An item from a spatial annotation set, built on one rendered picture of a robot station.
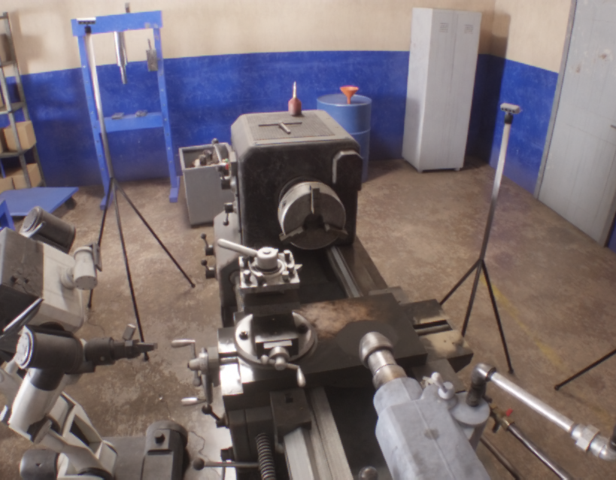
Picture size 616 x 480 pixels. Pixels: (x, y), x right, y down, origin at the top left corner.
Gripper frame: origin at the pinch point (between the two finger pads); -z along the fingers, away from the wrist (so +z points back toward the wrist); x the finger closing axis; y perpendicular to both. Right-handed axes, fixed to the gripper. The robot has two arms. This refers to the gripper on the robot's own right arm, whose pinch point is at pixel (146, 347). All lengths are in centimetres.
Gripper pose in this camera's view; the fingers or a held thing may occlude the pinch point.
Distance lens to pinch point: 146.7
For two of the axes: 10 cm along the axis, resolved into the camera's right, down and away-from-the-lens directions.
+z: -9.8, 1.0, -1.8
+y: 1.3, 9.8, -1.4
